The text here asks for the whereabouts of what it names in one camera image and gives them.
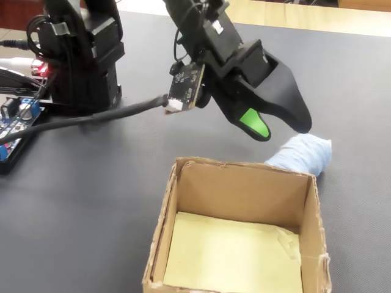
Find blue circuit board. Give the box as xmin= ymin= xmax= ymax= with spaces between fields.
xmin=0 ymin=96 xmax=50 ymax=175

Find light blue yarn-wrapped block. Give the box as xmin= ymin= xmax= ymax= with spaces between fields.
xmin=263 ymin=133 xmax=333 ymax=178

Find black braided camera cable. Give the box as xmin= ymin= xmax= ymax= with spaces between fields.
xmin=0 ymin=93 xmax=169 ymax=146

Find black base wire bundle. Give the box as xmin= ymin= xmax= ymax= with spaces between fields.
xmin=0 ymin=67 xmax=47 ymax=94

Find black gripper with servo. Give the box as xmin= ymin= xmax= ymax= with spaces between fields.
xmin=200 ymin=11 xmax=313 ymax=142

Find small camera circuit board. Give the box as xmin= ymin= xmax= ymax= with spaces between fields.
xmin=164 ymin=62 xmax=212 ymax=116

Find yellow paper box liner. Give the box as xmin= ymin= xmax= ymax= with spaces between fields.
xmin=163 ymin=211 xmax=304 ymax=293

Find black power plug cable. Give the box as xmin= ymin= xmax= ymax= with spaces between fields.
xmin=0 ymin=38 xmax=35 ymax=51

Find thin black servo wires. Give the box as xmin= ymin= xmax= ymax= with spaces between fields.
xmin=173 ymin=0 xmax=214 ymax=67

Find open brown cardboard box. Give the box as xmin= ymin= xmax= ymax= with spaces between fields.
xmin=142 ymin=156 xmax=333 ymax=293

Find motor driver board red LEDs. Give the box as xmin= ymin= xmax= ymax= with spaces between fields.
xmin=29 ymin=59 xmax=52 ymax=78

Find dark grey table mat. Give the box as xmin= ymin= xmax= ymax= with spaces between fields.
xmin=0 ymin=9 xmax=391 ymax=293

